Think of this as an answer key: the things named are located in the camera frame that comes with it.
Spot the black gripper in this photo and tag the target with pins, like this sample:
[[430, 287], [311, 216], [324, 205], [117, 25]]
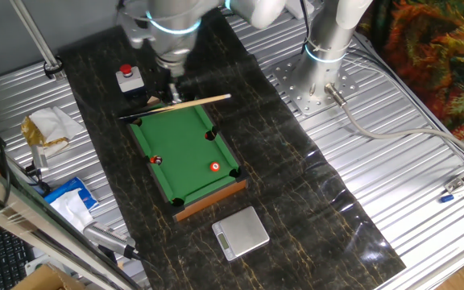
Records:
[[176, 77]]

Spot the wooden pool cue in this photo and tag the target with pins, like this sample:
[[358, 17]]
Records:
[[208, 100]]

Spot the orange pool ball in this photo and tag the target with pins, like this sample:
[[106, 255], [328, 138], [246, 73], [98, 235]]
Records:
[[214, 166]]

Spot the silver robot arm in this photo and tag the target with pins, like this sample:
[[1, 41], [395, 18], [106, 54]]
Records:
[[324, 40]]

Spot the mini green pool table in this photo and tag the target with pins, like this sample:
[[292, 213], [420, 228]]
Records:
[[183, 153]]

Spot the dark red pool ball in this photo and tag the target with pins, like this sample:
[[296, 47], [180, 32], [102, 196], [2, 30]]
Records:
[[156, 160]]

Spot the small wooden cube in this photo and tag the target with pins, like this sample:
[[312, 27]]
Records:
[[153, 100]]

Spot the red emergency stop button box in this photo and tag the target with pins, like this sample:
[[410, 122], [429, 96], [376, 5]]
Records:
[[130, 82]]

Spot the crumpled white paper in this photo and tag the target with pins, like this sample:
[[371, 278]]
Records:
[[55, 123]]

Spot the white power strip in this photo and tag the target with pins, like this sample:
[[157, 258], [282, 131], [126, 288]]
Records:
[[296, 8]]

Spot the gold foil wrapper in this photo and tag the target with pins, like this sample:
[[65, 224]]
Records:
[[30, 131]]

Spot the black marble pattern mat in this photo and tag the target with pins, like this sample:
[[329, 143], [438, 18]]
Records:
[[296, 181]]

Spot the small silver metal clamp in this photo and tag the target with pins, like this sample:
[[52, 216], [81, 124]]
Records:
[[40, 157]]

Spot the blue tissue pack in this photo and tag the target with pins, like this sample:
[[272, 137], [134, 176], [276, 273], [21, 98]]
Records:
[[69, 201]]

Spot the aluminium pole with clamp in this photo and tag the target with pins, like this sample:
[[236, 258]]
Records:
[[34, 36]]

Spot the silver digital scale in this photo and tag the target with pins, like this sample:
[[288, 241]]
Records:
[[242, 231]]

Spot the silver ridged cylinder device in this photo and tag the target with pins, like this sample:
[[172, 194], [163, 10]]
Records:
[[105, 237]]

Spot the brown cardboard box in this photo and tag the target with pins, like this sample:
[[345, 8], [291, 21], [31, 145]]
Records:
[[42, 280]]

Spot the colourful patterned cloth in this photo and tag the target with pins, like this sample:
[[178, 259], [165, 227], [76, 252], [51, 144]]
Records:
[[437, 60]]

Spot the blue pen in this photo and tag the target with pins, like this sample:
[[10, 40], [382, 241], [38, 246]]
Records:
[[446, 198]]

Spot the wrist camera mount plate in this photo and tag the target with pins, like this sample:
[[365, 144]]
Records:
[[135, 36]]

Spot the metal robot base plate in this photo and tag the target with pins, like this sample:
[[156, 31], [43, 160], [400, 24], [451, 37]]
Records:
[[296, 96]]

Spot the aluminium frame beam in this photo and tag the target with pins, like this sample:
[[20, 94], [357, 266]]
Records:
[[22, 223]]

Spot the small metal corner bracket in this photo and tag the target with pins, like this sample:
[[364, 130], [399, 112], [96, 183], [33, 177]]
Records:
[[455, 184]]

